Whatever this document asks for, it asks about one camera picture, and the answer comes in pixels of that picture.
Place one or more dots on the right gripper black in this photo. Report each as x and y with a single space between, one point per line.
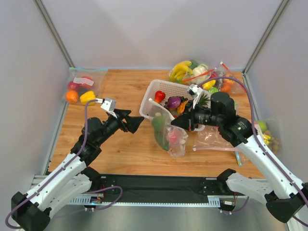
191 119

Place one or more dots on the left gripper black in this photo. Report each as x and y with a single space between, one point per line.
123 121

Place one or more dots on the polka dot zip bag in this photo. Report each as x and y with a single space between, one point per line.
155 109

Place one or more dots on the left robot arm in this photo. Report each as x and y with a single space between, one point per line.
34 209

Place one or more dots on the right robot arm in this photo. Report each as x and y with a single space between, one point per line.
284 194

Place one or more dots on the fake purple onion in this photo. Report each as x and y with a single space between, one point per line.
173 102

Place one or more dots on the fake pineapple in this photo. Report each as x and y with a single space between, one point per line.
203 102

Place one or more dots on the fake pink peach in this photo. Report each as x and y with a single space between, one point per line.
175 137

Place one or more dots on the fake green cucumber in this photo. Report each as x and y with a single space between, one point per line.
159 125

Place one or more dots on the fake red strawberry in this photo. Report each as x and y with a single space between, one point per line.
159 96

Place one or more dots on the orange zip bag with bananas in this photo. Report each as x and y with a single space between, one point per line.
201 73

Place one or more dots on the fake banana bunch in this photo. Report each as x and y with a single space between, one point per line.
180 70

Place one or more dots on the fake yellow bell pepper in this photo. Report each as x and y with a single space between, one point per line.
87 96

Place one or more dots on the red zip bag with vegetables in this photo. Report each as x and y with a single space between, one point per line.
223 80

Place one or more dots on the blue zip bag with fruit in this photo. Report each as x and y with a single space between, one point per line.
83 80

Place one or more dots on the fake orange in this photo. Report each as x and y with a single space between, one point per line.
72 96

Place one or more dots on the blue zip bag right side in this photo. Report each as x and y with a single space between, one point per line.
241 158

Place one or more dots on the bag of nuts right edge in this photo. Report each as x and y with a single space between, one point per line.
272 142

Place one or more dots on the white plastic basket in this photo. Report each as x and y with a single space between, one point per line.
164 101

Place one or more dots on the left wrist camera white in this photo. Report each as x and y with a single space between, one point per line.
108 104

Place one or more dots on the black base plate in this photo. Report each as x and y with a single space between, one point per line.
163 189

